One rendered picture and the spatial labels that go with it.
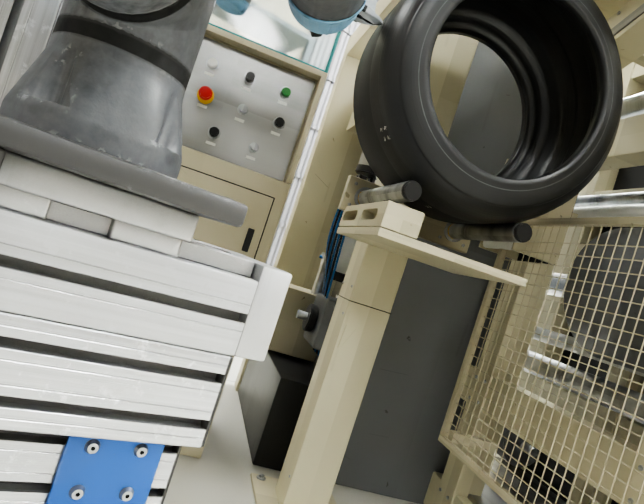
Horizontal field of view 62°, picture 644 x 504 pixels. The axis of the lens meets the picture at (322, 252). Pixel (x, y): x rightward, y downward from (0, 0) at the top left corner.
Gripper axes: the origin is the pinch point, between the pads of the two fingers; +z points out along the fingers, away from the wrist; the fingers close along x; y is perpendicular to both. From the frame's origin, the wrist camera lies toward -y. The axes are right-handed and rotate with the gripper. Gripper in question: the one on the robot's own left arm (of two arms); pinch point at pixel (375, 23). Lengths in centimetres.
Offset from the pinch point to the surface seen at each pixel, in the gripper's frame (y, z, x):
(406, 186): -31.2, 19.5, -8.9
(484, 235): -30, 47, 5
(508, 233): -29, 47, -6
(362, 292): -55, 32, 28
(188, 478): -123, 12, 37
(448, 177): -26.1, 26.0, -12.0
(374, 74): -12.2, 3.7, -5.2
